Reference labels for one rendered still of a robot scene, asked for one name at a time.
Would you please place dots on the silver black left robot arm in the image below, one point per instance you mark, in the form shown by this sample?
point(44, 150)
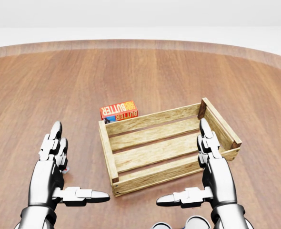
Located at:
point(34, 219)

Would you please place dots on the red butter box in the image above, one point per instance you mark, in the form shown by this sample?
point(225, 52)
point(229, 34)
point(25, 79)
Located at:
point(117, 110)

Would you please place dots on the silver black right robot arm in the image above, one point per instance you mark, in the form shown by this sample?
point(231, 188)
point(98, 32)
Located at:
point(233, 218)

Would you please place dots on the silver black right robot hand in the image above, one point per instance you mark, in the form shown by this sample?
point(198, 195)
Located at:
point(220, 181)

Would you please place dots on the silver topped tin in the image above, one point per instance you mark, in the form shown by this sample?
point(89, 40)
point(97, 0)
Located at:
point(161, 225)
point(197, 222)

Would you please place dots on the wooden slat tray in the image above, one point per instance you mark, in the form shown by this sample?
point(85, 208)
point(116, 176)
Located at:
point(154, 152)

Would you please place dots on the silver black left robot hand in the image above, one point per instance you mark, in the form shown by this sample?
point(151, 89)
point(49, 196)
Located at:
point(44, 181)

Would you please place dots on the small red white tin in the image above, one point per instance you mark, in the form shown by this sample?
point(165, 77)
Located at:
point(65, 170)

